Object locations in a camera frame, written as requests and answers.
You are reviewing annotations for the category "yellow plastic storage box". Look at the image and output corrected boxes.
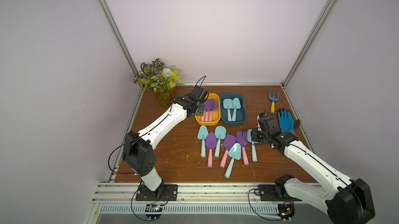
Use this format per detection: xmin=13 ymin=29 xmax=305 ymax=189
xmin=195 ymin=93 xmax=221 ymax=126

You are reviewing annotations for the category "teal shovel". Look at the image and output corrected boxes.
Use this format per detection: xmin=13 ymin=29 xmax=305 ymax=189
xmin=247 ymin=129 xmax=258 ymax=163
xmin=215 ymin=126 xmax=227 ymax=158
xmin=197 ymin=125 xmax=208 ymax=158
xmin=223 ymin=98 xmax=233 ymax=122
xmin=224 ymin=143 xmax=242 ymax=178

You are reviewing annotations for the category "dark teal storage box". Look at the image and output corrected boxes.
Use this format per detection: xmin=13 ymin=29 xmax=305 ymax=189
xmin=220 ymin=93 xmax=247 ymax=126

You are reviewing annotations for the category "teal shovel eleventh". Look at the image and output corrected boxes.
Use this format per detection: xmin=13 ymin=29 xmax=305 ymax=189
xmin=232 ymin=97 xmax=241 ymax=122

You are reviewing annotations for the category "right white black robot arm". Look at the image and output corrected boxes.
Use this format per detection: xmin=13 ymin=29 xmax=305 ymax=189
xmin=251 ymin=116 xmax=376 ymax=224

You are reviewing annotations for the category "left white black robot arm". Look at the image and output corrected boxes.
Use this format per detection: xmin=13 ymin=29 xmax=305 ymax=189
xmin=122 ymin=85 xmax=209 ymax=199

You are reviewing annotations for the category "blue grey garden glove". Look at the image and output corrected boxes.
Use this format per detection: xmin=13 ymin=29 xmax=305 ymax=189
xmin=277 ymin=108 xmax=301 ymax=135

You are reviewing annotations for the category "blue yellow garden rake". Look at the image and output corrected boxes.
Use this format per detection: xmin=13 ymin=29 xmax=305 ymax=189
xmin=269 ymin=90 xmax=280 ymax=115

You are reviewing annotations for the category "potted green plant vase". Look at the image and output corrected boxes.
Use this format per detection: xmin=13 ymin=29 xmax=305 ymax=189
xmin=134 ymin=58 xmax=185 ymax=107

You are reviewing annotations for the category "right circuit board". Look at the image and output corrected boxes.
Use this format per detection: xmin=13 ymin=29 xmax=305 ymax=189
xmin=277 ymin=201 xmax=296 ymax=222

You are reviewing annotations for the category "circuit board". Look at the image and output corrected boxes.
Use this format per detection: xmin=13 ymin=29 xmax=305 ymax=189
xmin=277 ymin=201 xmax=296 ymax=222
xmin=144 ymin=204 xmax=164 ymax=222

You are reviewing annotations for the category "left circuit board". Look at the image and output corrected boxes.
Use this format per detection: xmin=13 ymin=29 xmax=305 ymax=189
xmin=144 ymin=204 xmax=164 ymax=222

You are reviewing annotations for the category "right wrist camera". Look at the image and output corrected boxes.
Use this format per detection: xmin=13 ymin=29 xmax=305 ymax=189
xmin=257 ymin=113 xmax=268 ymax=129

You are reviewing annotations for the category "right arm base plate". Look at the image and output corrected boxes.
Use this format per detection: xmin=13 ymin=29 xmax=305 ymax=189
xmin=255 ymin=184 xmax=300 ymax=202

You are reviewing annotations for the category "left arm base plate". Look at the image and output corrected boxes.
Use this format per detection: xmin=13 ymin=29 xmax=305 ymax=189
xmin=135 ymin=183 xmax=178 ymax=201

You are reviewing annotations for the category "aluminium front rail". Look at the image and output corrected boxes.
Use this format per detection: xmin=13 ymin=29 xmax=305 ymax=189
xmin=91 ymin=182 xmax=348 ymax=205

